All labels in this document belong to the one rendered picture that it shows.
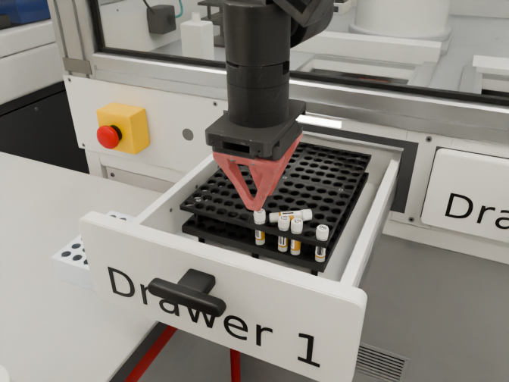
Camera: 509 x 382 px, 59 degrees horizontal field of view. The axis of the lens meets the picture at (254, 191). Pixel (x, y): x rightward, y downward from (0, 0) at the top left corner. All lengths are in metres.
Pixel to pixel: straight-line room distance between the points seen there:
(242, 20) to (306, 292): 0.22
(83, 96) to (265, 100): 0.53
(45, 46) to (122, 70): 0.54
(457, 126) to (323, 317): 0.33
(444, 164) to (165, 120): 0.44
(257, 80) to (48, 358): 0.39
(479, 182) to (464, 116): 0.09
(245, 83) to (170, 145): 0.42
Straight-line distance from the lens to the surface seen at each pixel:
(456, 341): 0.85
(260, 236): 0.50
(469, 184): 0.64
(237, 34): 0.39
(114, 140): 0.78
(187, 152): 0.79
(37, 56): 1.31
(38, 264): 0.73
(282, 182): 0.57
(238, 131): 0.41
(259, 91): 0.40
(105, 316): 0.61
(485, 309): 0.80
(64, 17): 0.86
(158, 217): 0.55
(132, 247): 0.46
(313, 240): 0.47
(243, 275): 0.40
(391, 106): 0.63
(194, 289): 0.40
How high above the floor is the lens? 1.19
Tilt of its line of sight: 31 degrees down
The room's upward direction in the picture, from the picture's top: straight up
